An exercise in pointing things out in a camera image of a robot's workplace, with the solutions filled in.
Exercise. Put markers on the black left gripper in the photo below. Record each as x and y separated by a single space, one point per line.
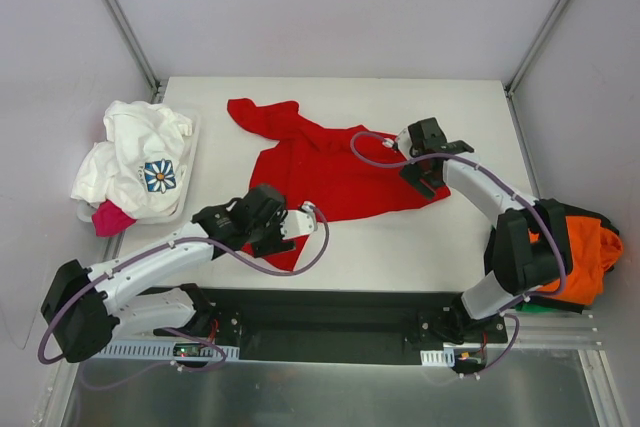
270 235

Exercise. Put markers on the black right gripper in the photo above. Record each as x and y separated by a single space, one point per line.
420 173

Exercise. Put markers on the red t-shirt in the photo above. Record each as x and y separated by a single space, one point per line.
313 163

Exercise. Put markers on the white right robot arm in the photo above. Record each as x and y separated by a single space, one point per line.
530 247

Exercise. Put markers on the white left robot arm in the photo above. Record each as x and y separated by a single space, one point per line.
113 284

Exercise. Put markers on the black t-shirt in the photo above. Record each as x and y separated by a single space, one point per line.
585 209

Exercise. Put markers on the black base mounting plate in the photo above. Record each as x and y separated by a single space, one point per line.
376 349

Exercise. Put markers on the white daisy print t-shirt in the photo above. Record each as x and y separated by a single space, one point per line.
135 157

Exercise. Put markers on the green t-shirt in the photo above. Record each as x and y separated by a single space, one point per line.
535 305

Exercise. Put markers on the pink t-shirt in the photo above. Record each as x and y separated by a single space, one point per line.
109 220

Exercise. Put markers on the orange t-shirt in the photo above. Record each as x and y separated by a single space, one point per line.
585 257

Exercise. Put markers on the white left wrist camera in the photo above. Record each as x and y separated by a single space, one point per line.
299 222

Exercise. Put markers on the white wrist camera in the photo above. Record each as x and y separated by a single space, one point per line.
299 222
402 142

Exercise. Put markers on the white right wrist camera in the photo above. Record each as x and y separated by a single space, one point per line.
402 142

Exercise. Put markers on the right aluminium frame post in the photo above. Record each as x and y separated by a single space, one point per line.
541 38

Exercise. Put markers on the aluminium frame post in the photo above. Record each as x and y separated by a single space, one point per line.
541 38
152 80

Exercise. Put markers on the white slotted cable duct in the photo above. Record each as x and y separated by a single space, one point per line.
166 350

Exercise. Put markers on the small white cable duct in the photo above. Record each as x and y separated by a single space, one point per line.
438 358

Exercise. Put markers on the aluminium front rail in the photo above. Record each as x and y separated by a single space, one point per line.
550 329

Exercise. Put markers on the left aluminium frame post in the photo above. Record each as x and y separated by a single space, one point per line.
152 80

